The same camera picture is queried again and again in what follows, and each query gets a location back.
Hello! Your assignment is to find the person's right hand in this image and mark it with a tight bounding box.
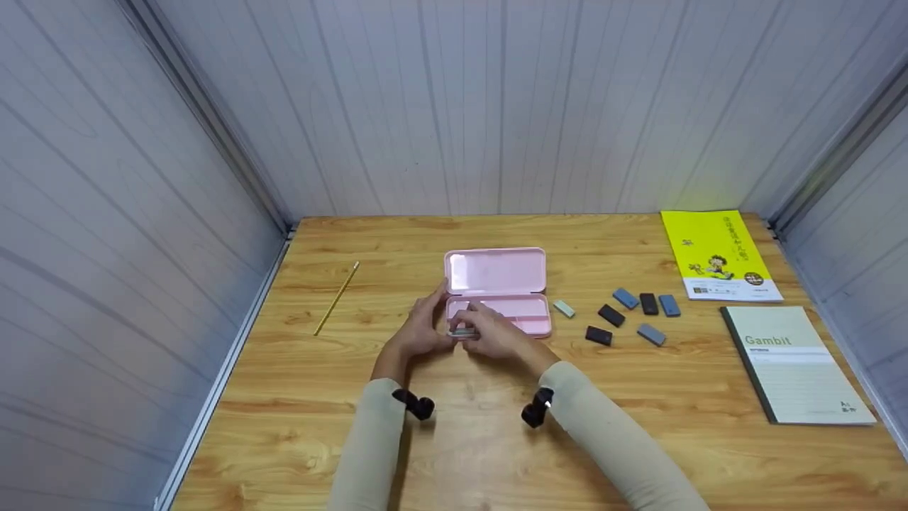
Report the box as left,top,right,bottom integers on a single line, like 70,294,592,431
451,302,538,361

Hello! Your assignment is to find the yellow cartoon book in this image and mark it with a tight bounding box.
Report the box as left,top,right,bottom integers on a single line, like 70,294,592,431
660,209,785,303

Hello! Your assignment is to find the yellow pencil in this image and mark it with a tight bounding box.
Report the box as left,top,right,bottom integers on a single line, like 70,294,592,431
314,261,361,337

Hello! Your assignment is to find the person's left hand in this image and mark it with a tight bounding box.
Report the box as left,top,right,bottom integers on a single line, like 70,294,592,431
387,280,458,360

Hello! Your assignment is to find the pink pencil case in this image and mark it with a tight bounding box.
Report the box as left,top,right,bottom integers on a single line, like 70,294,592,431
444,247,553,339

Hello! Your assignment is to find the pale green notebook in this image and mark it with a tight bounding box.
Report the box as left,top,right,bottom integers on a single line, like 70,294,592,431
720,305,877,427

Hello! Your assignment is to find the person's left forearm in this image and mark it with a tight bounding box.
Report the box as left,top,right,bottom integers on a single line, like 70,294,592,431
327,344,414,511

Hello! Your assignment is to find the person's right forearm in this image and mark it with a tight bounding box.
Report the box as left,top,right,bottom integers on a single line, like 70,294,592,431
520,345,712,511

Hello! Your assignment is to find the black wrist band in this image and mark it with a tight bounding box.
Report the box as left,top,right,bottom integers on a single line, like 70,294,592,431
521,387,555,429
392,388,436,421

